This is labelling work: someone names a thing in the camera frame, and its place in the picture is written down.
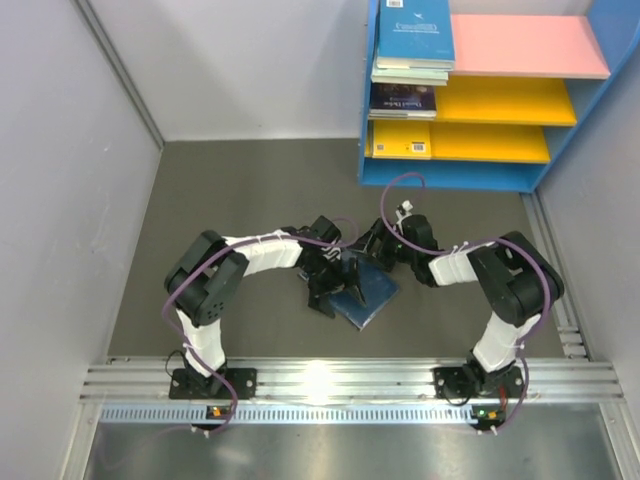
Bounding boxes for teal blue book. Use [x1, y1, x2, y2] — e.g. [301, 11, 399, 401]
[376, 0, 455, 71]

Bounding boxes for blue bookshelf with coloured shelves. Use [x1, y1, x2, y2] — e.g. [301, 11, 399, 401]
[358, 1, 639, 193]

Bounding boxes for navy blue book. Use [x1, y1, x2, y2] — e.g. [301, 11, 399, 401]
[328, 254, 399, 331]

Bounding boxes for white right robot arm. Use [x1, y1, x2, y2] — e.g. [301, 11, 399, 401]
[351, 214, 565, 397]

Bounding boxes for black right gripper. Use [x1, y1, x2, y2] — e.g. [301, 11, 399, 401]
[347, 220, 418, 274]

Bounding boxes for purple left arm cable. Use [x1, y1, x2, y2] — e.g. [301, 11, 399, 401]
[160, 215, 361, 441]

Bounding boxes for yellow book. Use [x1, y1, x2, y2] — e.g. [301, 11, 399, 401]
[370, 120, 432, 160]

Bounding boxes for aluminium mounting rail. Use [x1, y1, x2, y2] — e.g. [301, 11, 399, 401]
[80, 358, 624, 425]

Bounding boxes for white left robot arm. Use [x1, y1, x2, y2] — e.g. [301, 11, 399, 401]
[164, 216, 365, 397]

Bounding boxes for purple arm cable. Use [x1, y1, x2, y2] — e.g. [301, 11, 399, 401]
[379, 172, 556, 436]
[160, 215, 361, 441]

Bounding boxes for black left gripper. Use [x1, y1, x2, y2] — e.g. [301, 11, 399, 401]
[302, 256, 365, 318]

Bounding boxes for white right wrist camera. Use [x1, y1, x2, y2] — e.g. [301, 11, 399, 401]
[395, 200, 413, 224]

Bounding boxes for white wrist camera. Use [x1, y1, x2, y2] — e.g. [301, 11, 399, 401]
[322, 246, 342, 262]
[395, 200, 413, 224]

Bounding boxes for grey book with circle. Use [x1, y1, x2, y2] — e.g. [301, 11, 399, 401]
[370, 65, 449, 86]

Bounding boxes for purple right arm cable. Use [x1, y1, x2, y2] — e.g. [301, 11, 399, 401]
[379, 172, 556, 436]

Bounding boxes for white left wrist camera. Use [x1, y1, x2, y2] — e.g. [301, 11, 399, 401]
[322, 246, 342, 262]

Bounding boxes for purple galaxy cover book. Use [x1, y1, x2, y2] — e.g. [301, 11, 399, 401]
[369, 83, 437, 120]

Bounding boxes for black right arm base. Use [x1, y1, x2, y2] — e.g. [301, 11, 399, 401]
[432, 356, 525, 406]

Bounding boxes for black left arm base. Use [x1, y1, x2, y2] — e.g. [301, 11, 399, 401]
[168, 360, 258, 400]

